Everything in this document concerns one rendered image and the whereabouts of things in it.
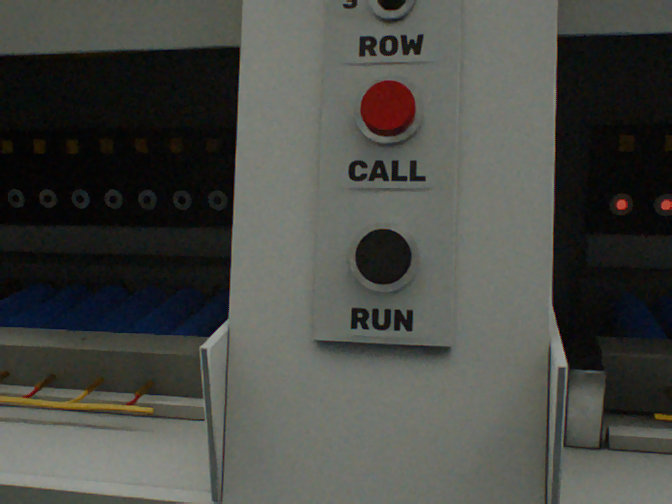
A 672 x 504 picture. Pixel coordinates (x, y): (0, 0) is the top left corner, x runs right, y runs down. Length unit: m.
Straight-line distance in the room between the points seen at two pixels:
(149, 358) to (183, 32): 0.12
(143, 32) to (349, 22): 0.07
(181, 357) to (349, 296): 0.09
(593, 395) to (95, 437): 0.17
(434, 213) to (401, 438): 0.07
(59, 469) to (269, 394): 0.08
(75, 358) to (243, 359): 0.10
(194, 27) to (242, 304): 0.09
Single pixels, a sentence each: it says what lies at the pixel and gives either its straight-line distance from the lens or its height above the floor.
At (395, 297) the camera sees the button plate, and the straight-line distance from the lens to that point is 0.22.
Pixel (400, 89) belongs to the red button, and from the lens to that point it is 0.22.
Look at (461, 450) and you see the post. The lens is 0.22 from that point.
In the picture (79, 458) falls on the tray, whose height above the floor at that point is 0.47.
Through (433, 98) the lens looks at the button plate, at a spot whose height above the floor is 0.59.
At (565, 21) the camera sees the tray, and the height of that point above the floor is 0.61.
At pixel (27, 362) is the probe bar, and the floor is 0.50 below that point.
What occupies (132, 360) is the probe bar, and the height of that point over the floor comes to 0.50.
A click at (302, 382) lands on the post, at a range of 0.22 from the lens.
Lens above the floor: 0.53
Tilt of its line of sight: 3 degrees up
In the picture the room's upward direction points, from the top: 2 degrees clockwise
